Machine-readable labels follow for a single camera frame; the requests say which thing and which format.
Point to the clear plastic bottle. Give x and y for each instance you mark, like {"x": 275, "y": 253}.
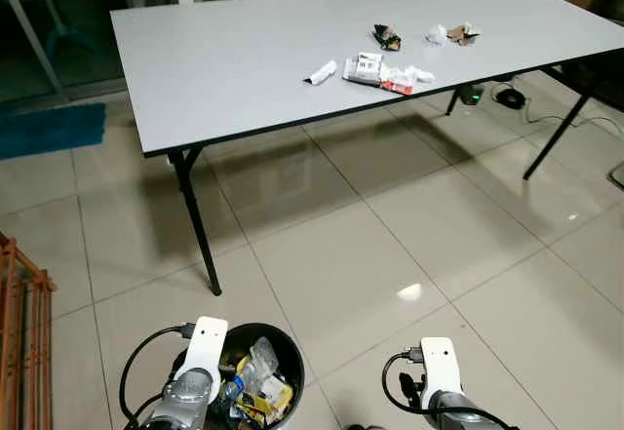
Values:
{"x": 255, "y": 362}

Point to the dark device with green light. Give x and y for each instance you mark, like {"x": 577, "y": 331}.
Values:
{"x": 471, "y": 94}

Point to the black snack wrapper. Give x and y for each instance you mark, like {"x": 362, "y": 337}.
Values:
{"x": 387, "y": 37}

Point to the brown torn cardboard piece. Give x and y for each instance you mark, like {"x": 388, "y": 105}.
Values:
{"x": 462, "y": 34}

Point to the black round rubbish bin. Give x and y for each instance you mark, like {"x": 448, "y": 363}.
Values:
{"x": 249, "y": 337}

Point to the orange wooden rack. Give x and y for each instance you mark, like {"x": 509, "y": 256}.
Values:
{"x": 12, "y": 254}

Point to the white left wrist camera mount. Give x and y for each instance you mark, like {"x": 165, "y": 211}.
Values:
{"x": 207, "y": 342}

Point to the black round floor device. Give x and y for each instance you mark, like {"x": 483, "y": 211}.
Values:
{"x": 509, "y": 97}

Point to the dark glass sliding door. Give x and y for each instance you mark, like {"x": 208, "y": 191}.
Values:
{"x": 58, "y": 20}

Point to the grey folding table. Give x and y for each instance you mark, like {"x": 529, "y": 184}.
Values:
{"x": 244, "y": 69}

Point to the yellow and white carton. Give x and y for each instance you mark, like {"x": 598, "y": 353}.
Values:
{"x": 273, "y": 398}

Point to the white crumpled tissue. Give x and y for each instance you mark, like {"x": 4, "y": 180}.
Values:
{"x": 436, "y": 33}

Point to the teal floor mat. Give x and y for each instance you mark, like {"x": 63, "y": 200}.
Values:
{"x": 49, "y": 130}

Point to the white rolled paper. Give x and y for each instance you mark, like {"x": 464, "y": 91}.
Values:
{"x": 321, "y": 72}

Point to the white plastic bag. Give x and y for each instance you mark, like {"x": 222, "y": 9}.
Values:
{"x": 421, "y": 75}

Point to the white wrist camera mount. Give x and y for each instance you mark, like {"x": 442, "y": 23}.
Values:
{"x": 439, "y": 362}
{"x": 207, "y": 342}

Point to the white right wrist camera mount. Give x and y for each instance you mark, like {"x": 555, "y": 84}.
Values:
{"x": 439, "y": 362}

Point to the white and red carton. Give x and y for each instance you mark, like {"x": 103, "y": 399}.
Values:
{"x": 370, "y": 67}

